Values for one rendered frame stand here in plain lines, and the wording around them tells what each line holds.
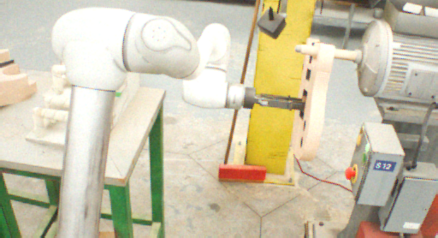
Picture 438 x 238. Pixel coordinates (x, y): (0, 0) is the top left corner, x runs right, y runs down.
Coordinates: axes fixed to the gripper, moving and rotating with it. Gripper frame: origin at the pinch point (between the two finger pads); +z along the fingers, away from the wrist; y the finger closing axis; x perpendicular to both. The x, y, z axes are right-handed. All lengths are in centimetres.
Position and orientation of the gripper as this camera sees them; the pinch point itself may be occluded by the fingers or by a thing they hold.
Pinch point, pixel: (302, 104)
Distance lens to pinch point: 145.8
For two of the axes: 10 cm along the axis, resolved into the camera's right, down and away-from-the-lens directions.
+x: 1.1, -9.7, -2.1
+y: -0.6, 2.0, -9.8
